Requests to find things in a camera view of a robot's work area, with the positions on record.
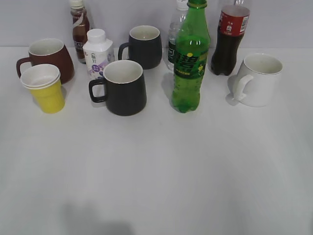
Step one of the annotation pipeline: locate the green soda bottle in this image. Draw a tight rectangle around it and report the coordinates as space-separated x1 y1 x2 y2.
172 0 210 113

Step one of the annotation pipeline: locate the yellow paper cup stack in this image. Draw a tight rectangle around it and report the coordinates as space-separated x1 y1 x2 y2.
20 64 65 114

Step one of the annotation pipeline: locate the black mug front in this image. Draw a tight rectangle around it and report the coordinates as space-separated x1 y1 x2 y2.
89 60 147 116

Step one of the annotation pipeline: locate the dark blue mug rear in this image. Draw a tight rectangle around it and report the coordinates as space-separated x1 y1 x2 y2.
118 25 162 70

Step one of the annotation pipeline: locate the white yogurt bottle purple label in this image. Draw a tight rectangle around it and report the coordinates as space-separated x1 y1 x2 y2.
83 29 115 80

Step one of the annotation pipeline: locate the white ceramic mug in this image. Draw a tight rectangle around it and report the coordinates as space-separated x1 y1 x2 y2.
228 53 283 107

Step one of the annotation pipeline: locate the clear water bottle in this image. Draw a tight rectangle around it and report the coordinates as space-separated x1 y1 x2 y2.
167 0 189 71

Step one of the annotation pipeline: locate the brown drink bottle white cap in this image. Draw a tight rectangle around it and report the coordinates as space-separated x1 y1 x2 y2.
69 0 90 64

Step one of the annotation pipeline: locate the cola bottle red label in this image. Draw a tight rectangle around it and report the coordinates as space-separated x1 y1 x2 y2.
211 0 251 76

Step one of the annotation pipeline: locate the brown ceramic mug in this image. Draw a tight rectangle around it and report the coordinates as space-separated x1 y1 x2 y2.
16 38 74 84

